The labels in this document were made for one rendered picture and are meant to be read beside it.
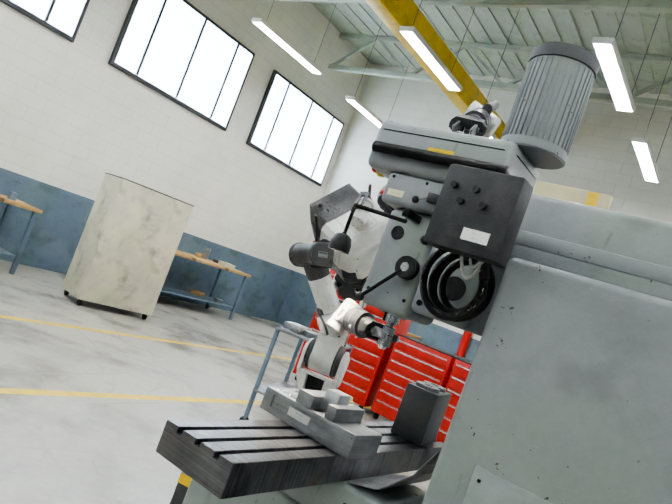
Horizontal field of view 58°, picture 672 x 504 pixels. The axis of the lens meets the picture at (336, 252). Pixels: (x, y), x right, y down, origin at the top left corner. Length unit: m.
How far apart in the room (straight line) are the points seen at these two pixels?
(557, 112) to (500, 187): 0.44
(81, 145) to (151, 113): 1.28
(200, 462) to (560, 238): 1.05
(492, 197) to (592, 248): 0.32
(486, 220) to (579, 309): 0.30
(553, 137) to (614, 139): 9.92
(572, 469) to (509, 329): 0.34
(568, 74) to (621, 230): 0.49
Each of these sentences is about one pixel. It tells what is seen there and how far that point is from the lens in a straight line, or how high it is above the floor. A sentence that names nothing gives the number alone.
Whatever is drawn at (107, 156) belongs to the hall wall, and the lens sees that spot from 10.02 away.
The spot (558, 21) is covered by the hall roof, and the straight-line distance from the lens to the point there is 10.48.
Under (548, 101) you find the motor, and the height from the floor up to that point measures 2.03.
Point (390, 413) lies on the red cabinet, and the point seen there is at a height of 0.15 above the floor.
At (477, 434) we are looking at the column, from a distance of 1.58.
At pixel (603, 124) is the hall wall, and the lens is 11.91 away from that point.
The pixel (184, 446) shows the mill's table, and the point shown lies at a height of 0.87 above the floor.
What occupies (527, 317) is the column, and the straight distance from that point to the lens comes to 1.55.
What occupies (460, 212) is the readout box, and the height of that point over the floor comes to 1.61.
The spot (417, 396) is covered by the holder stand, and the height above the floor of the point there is 1.06.
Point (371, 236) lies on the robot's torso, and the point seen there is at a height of 1.55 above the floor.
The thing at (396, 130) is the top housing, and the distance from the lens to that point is 1.97.
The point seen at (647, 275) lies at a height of 1.62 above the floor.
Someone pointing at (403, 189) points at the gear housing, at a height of 1.68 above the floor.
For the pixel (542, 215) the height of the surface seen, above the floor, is 1.70.
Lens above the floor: 1.35
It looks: 2 degrees up
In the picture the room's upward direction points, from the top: 20 degrees clockwise
